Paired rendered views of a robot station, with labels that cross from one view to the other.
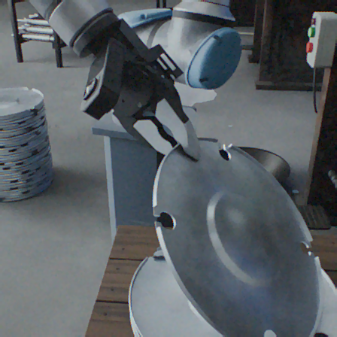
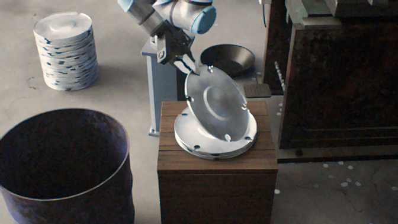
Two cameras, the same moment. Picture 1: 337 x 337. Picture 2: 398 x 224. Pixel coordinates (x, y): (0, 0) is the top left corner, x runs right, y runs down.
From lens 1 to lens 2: 1.11 m
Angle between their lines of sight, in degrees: 11
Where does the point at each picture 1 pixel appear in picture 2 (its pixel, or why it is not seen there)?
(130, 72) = (173, 44)
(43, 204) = (97, 90)
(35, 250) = not seen: hidden behind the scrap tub
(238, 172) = (215, 77)
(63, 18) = (147, 26)
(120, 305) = (170, 133)
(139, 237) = (173, 106)
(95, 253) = (138, 118)
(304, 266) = (242, 113)
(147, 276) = (180, 121)
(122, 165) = (157, 70)
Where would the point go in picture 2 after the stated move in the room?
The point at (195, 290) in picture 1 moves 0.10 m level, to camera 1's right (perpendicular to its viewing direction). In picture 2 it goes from (201, 121) to (232, 119)
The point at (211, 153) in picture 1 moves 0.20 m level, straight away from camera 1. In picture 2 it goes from (204, 71) to (204, 41)
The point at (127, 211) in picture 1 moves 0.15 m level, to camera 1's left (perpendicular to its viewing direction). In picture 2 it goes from (160, 93) to (125, 95)
